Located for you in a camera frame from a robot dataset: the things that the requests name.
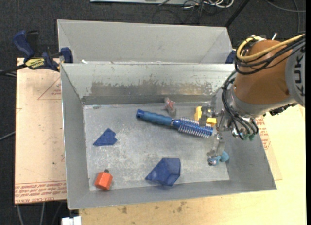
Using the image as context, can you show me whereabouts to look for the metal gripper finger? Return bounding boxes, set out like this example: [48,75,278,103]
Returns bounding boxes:
[202,95,223,124]
[206,131,226,159]

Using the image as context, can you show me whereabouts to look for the brown cardboard board red print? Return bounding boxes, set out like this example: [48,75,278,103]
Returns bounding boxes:
[14,57,283,206]

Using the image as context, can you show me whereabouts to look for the orange block with black knob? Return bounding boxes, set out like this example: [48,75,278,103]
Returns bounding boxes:
[94,169,114,191]

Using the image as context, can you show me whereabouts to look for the yellow plastic block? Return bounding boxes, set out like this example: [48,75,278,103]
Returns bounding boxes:
[194,105,217,127]

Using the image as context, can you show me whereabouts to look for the grey metal bin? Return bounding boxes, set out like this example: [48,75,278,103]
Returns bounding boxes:
[57,19,277,210]

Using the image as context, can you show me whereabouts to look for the clear red star toy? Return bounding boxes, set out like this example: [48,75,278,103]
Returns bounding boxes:
[161,97,177,117]

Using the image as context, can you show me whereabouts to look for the large blue angular shape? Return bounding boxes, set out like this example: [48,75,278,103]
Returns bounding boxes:
[145,157,182,187]

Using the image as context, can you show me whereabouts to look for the blue round hair brush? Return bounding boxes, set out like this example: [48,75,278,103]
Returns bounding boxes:
[136,108,214,139]

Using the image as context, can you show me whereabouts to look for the teal curved toy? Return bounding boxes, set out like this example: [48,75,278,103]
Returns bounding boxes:
[207,150,230,167]

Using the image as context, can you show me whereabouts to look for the small flat blue shape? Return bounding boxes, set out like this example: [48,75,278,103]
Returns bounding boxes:
[92,128,118,147]

